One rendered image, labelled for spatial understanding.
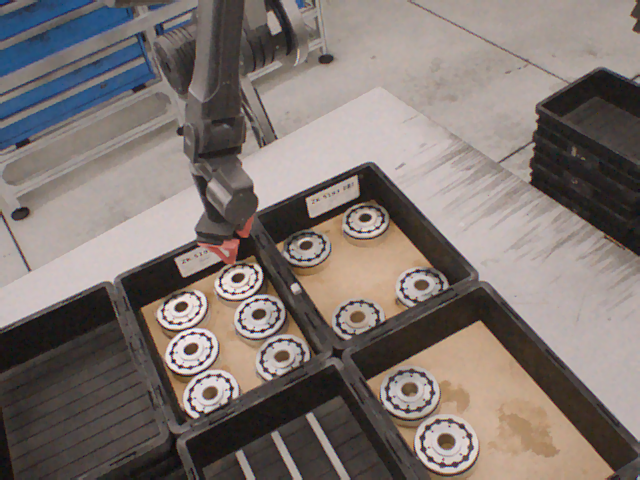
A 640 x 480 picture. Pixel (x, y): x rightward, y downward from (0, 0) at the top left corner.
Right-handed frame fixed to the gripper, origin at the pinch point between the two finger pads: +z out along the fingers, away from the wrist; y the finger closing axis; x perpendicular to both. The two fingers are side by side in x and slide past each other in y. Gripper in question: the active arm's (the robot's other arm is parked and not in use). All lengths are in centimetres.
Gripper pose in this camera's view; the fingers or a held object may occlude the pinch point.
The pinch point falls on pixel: (236, 246)
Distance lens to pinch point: 116.5
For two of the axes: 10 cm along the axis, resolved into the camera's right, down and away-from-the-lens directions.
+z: 1.4, 6.6, 7.4
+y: 3.0, -7.4, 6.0
